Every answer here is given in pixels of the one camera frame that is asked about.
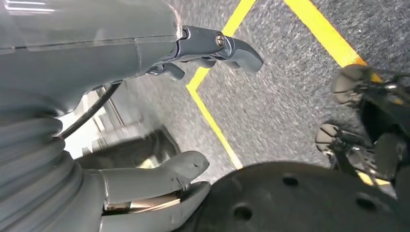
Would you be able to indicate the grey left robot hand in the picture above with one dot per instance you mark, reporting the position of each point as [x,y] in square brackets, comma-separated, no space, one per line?
[80,48]

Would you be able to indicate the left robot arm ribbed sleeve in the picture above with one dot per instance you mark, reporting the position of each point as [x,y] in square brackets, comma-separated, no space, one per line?
[29,166]

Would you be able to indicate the yellow floor tape outline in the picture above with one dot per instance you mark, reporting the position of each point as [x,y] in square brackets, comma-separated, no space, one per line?
[325,32]

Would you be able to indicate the black caster wheel frame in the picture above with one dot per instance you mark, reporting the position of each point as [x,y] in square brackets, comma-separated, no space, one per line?
[384,115]

